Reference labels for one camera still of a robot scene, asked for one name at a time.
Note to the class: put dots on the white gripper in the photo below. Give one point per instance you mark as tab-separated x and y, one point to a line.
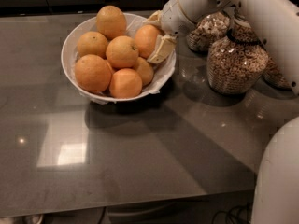
172	16

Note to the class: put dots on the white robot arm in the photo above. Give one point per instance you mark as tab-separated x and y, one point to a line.
276	23

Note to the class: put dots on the small partly hidden orange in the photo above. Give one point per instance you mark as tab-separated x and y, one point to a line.
145	70

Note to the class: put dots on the white bowl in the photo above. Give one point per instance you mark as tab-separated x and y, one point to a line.
69	50

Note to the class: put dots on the back left glass cereal jar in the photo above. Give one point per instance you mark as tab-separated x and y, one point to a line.
210	29

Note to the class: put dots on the glass cereal jar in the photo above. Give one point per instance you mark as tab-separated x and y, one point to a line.
210	29
273	76
236	62

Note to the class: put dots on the front glass cereal jar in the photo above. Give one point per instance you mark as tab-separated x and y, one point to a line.
236	62

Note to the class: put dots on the far right glass cereal jar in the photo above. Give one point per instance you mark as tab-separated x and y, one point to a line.
273	76

